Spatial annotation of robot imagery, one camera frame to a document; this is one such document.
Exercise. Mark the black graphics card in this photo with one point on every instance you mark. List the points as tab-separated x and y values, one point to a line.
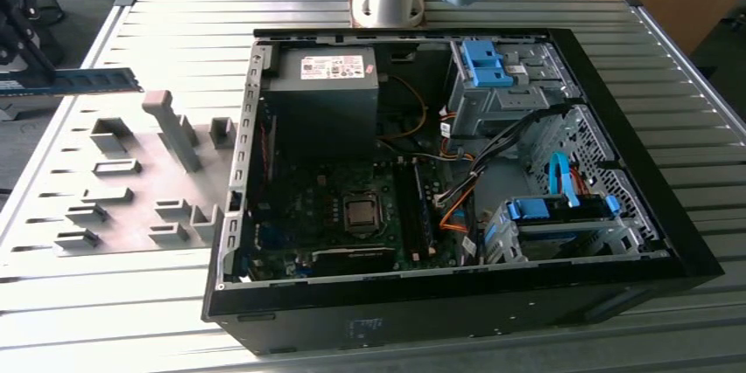
356	259

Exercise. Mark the blue drive bay latch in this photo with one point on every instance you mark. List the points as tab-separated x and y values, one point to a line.
484	63

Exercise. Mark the CPU socket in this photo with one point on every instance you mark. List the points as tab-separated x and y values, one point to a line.
362	230

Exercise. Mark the hard disk in blue carrier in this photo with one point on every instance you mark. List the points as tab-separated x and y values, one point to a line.
528	209

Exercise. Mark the grey metal drive cage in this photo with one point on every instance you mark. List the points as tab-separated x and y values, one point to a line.
513	102

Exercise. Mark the black PC case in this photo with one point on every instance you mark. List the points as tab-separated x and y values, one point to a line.
408	316

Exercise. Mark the silver CPU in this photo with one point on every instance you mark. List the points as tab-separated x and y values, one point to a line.
362	213

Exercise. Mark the grey metal disk bay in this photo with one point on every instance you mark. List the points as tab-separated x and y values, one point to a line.
619	237

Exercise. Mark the grey power supply unit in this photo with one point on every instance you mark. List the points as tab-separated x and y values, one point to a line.
321	111

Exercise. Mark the grey parts rack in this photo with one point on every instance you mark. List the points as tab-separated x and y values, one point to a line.
146	198

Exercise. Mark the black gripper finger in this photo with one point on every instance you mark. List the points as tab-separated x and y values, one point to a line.
37	45

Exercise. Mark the green motherboard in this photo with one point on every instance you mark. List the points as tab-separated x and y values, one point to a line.
304	216

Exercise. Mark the blue RAM stick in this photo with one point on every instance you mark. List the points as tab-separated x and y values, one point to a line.
99	80

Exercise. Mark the black RAM slot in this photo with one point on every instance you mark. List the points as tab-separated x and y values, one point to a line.
404	207

